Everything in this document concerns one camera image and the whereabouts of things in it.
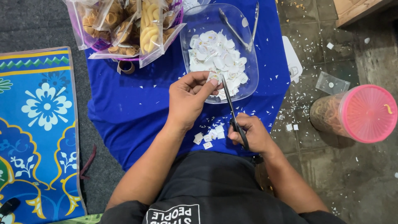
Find clear plastic tray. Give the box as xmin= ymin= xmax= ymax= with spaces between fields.
xmin=179 ymin=3 xmax=259 ymax=104

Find blue cloth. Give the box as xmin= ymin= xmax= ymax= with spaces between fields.
xmin=85 ymin=0 xmax=291 ymax=172

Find person's left hand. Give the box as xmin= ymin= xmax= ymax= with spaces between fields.
xmin=166 ymin=71 xmax=224 ymax=131

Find blue floral mat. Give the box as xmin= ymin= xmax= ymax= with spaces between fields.
xmin=0 ymin=46 xmax=87 ymax=224

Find group of trimmed label pieces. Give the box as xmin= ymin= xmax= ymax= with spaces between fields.
xmin=193 ymin=124 xmax=226 ymax=150

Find black device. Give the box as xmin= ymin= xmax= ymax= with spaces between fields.
xmin=0 ymin=197 xmax=21 ymax=217

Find person's right hand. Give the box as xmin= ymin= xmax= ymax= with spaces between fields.
xmin=228 ymin=113 xmax=276 ymax=155

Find wooden furniture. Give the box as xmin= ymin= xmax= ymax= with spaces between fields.
xmin=333 ymin=0 xmax=398 ymax=28

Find small clear plastic bag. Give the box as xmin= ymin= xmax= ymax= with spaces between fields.
xmin=315 ymin=71 xmax=351 ymax=96

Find green patterned cloth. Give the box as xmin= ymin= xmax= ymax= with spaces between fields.
xmin=49 ymin=213 xmax=103 ymax=224

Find purple plastic basket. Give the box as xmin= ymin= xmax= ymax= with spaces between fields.
xmin=90 ymin=0 xmax=184 ymax=62

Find pile of white cut labels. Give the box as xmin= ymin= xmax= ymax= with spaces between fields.
xmin=188 ymin=30 xmax=249 ymax=101

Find dark red strip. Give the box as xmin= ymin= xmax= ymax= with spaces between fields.
xmin=79 ymin=144 xmax=97 ymax=180

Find white paper label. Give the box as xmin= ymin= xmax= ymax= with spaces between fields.
xmin=206 ymin=72 xmax=222 ymax=84

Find black scissors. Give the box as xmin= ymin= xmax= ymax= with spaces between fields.
xmin=221 ymin=75 xmax=250 ymax=151

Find small bag of ring snacks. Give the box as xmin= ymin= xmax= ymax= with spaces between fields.
xmin=93 ymin=0 xmax=126 ymax=32

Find bag of brown ring snacks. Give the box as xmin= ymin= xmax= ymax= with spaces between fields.
xmin=88 ymin=12 xmax=141 ymax=60

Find metal tongs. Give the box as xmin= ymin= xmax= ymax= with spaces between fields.
xmin=218 ymin=2 xmax=260 ymax=53

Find bag of yellow stick snacks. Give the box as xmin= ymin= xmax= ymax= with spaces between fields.
xmin=139 ymin=0 xmax=187 ymax=68

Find clear plastic container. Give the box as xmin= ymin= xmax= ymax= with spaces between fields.
xmin=183 ymin=0 xmax=212 ymax=15

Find white backing sheet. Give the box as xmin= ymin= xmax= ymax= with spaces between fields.
xmin=282 ymin=36 xmax=303 ymax=83

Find person's black shirt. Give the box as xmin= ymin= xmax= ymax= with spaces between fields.
xmin=99 ymin=151 xmax=347 ymax=224

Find pink lidded snack jar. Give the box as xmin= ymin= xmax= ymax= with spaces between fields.
xmin=309 ymin=84 xmax=398 ymax=144

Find bag of round crackers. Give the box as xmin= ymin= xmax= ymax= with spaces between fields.
xmin=63 ymin=0 xmax=113 ymax=51

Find brown tape roll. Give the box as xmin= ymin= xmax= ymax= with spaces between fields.
xmin=116 ymin=60 xmax=136 ymax=75

